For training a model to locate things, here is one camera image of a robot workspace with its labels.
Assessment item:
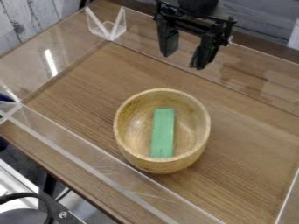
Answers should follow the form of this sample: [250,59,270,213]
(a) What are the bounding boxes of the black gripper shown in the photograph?
[155,0,238,70]

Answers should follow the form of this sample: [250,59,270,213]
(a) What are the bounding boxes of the brown wooden bowl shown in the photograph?
[114,88,212,174]

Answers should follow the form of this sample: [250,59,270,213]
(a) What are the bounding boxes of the green rectangular block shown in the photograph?
[151,108,175,158]

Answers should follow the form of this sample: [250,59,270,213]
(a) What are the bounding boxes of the clear acrylic corner bracket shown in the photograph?
[85,7,127,41]

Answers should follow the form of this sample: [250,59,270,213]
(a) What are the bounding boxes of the clear acrylic front wall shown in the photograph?
[0,101,225,224]

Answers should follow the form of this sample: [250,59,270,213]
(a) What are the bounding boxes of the black metal mount plate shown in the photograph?
[39,192,87,224]

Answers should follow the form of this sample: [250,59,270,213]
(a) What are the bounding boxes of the black cable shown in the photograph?
[0,192,54,224]

